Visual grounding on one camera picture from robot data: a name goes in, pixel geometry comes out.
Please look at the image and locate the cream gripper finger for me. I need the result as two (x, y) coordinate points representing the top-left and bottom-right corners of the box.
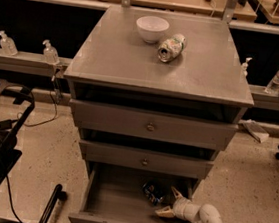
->
(171, 187), (182, 199)
(155, 205), (175, 219)

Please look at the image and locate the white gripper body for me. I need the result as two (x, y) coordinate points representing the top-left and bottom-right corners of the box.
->
(173, 197), (200, 222)

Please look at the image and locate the blue pepsi can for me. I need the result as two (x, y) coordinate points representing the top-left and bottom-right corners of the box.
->
(142, 181), (165, 206)

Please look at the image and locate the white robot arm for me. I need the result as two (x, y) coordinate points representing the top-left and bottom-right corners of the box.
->
(155, 187), (223, 223)

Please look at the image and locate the open bottom grey drawer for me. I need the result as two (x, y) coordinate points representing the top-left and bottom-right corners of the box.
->
(69, 163), (195, 223)

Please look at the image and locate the middle grey drawer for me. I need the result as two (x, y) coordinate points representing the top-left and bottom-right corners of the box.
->
(79, 139), (214, 179)

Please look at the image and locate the grey drawer cabinet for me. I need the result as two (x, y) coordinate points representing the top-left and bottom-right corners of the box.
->
(46, 0), (264, 223)

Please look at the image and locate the top grey drawer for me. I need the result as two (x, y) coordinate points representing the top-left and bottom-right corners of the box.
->
(69, 99), (237, 151)

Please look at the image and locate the green white soda can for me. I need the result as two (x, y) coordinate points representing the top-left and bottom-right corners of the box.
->
(157, 33), (187, 62)

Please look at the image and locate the grey box on floor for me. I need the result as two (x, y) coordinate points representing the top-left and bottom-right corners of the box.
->
(241, 119), (270, 143)

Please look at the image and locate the clear sanitizer bottle right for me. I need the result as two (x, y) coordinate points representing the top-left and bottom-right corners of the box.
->
(241, 57), (252, 77)

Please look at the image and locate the clear sanitizer bottle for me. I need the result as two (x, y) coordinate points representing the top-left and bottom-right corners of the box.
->
(0, 30), (18, 56)
(241, 57), (252, 77)
(43, 39), (60, 65)

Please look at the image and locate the clear water bottle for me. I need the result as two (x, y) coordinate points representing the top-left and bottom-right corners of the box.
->
(265, 70), (279, 94)

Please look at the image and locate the white bowl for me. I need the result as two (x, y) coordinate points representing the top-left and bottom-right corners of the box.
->
(136, 16), (170, 44)

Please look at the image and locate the clear sanitizer bottle far left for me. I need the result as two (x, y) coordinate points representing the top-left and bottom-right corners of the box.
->
(0, 30), (18, 56)

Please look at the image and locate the black cable on floor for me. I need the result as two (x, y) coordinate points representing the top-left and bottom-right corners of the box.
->
(0, 66), (66, 138)

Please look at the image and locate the grey metal ledge rail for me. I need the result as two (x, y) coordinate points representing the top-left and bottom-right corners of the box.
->
(0, 49), (279, 111)

